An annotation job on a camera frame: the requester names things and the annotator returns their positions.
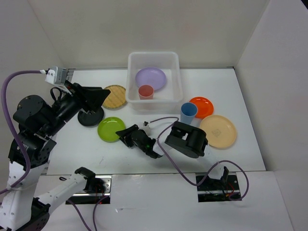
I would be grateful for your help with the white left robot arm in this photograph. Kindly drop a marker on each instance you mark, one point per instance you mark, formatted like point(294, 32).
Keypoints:
point(38, 122)

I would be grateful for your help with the orange plastic plate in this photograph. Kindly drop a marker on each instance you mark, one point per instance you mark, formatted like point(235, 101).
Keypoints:
point(204, 106)

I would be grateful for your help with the green plastic plate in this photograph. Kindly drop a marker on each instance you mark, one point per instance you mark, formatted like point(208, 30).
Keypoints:
point(108, 127)

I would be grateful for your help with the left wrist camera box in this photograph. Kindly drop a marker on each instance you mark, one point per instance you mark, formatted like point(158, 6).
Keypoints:
point(57, 77)

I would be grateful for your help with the pink plastic cup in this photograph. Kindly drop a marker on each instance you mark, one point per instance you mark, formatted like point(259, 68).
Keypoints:
point(146, 92)

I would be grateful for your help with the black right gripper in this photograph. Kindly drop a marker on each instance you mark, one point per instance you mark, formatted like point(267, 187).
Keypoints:
point(124, 134)

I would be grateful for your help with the purple plastic plate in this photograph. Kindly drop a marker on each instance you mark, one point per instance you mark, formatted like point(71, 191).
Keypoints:
point(152, 76)

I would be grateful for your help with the round bamboo mat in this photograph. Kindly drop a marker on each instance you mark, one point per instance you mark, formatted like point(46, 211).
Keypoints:
point(116, 98)

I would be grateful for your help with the translucent white plastic bin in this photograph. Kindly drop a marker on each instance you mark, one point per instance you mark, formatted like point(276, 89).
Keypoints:
point(169, 96)

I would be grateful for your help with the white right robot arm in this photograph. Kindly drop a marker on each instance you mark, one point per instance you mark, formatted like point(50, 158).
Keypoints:
point(183, 138)

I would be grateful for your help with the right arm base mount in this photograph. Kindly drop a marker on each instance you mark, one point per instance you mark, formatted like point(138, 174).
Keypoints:
point(225, 189)

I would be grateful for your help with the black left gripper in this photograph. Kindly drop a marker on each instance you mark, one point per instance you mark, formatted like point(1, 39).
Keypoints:
point(90, 98)

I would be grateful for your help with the beige plastic plate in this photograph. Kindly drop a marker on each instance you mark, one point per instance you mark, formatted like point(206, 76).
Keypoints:
point(220, 131)

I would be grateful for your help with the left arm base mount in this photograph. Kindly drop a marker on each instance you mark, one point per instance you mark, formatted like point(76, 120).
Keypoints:
point(97, 192)

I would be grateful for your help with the black round plate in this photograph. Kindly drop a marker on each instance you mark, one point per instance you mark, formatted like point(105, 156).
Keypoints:
point(91, 119)

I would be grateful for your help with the blue plastic cup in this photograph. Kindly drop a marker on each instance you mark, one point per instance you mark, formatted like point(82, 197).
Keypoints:
point(188, 112)

